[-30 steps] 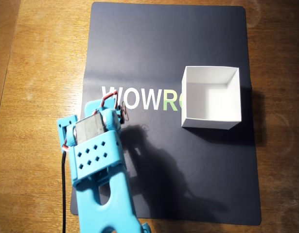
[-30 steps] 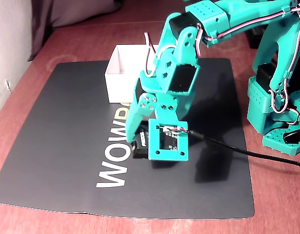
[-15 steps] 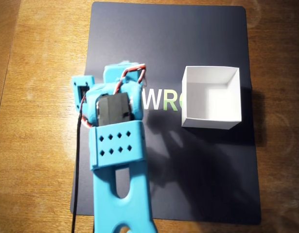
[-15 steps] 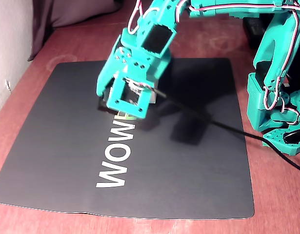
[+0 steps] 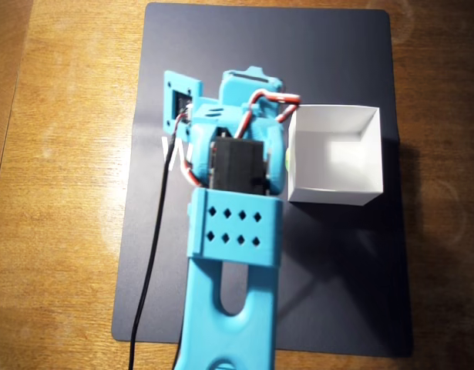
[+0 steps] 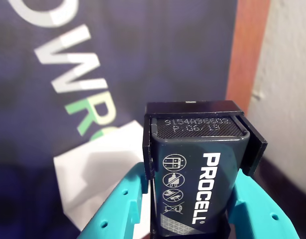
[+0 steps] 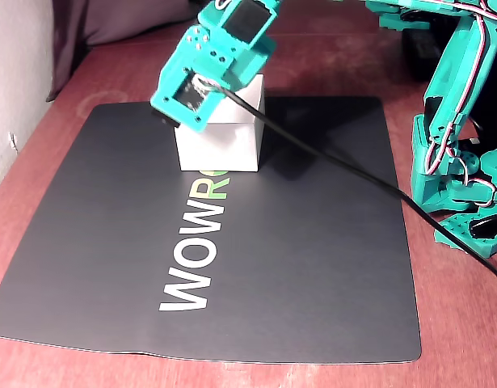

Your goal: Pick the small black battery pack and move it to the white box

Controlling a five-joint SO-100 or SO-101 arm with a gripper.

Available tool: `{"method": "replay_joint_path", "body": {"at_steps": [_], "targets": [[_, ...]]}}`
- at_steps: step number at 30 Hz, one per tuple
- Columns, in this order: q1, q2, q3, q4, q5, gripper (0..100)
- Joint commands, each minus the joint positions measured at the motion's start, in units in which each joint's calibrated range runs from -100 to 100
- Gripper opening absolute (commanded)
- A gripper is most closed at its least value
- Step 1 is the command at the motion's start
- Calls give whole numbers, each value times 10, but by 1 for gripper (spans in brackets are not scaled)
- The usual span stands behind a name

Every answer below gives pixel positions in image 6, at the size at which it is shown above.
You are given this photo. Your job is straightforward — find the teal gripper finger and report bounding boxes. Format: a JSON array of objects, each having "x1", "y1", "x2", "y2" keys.
[
  {"x1": 228, "y1": 168, "x2": 301, "y2": 239},
  {"x1": 77, "y1": 161, "x2": 150, "y2": 239}
]

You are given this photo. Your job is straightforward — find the black battery pack with wires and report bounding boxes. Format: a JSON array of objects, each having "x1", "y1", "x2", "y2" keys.
[{"x1": 142, "y1": 100, "x2": 268, "y2": 239}]

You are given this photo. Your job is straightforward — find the white open cardboard box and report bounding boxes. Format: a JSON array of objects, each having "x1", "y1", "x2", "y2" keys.
[{"x1": 53, "y1": 119, "x2": 153, "y2": 239}]

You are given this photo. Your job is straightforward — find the dark mat with WOWRO print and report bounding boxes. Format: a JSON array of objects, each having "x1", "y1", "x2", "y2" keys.
[{"x1": 0, "y1": 0, "x2": 239, "y2": 239}]

